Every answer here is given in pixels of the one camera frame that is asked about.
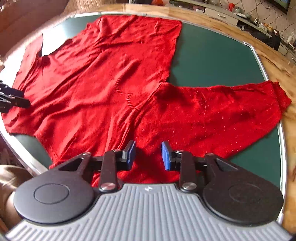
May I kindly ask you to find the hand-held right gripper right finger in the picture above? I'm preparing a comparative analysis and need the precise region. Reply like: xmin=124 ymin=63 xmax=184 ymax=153
xmin=161 ymin=141 xmax=239 ymax=193

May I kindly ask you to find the red sweater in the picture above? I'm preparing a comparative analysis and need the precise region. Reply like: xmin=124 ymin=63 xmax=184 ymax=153
xmin=1 ymin=14 xmax=292 ymax=188

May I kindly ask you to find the green board with metal frame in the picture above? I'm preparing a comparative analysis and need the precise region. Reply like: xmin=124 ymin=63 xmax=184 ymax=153
xmin=0 ymin=11 xmax=287 ymax=193

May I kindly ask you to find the black backpack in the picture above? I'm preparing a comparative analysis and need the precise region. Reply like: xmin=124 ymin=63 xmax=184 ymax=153
xmin=251 ymin=30 xmax=281 ymax=51

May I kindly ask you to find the wall-mounted television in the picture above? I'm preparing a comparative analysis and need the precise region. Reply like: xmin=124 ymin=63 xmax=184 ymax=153
xmin=266 ymin=0 xmax=290 ymax=15

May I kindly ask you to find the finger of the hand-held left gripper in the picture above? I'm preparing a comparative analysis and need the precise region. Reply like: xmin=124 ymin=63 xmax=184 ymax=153
xmin=0 ymin=80 xmax=25 ymax=98
xmin=0 ymin=97 xmax=31 ymax=114

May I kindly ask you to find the person's leg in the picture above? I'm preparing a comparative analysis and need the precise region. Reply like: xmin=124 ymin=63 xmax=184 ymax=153
xmin=0 ymin=164 xmax=34 ymax=230

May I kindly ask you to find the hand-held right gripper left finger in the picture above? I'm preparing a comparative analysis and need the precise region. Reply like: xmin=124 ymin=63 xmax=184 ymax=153
xmin=58 ymin=140 xmax=136 ymax=193

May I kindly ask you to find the grey television cabinet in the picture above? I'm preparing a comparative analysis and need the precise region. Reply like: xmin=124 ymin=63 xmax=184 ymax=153
xmin=169 ymin=0 xmax=296 ymax=58

